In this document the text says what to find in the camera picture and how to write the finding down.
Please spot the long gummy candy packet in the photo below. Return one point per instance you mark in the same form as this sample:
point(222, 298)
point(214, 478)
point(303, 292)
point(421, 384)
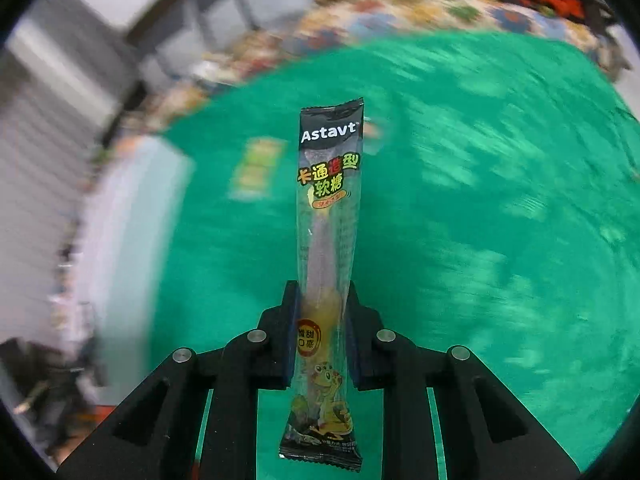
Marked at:
point(330, 200)

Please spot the green brocade blanket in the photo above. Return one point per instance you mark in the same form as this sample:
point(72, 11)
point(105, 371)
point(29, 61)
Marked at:
point(475, 260)

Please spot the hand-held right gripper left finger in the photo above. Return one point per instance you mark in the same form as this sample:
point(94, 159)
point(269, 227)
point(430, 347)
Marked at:
point(288, 360)

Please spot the yellow green snack packet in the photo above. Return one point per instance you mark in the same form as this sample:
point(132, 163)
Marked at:
point(256, 170)

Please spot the grey two-tone pillow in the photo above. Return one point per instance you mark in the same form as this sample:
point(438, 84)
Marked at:
point(270, 0)
point(220, 20)

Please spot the white storage box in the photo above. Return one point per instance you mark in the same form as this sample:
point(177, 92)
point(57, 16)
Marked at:
point(130, 240)

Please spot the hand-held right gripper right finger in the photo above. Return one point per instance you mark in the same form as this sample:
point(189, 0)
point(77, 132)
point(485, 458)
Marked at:
point(353, 360)

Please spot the dark clutter pile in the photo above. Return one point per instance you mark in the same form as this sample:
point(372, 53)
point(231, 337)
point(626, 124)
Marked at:
point(45, 390)

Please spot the grey curtain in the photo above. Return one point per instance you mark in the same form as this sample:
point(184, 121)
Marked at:
point(40, 160)

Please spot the orange red garment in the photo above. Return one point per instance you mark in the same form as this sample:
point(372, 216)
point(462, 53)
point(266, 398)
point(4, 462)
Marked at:
point(555, 2)

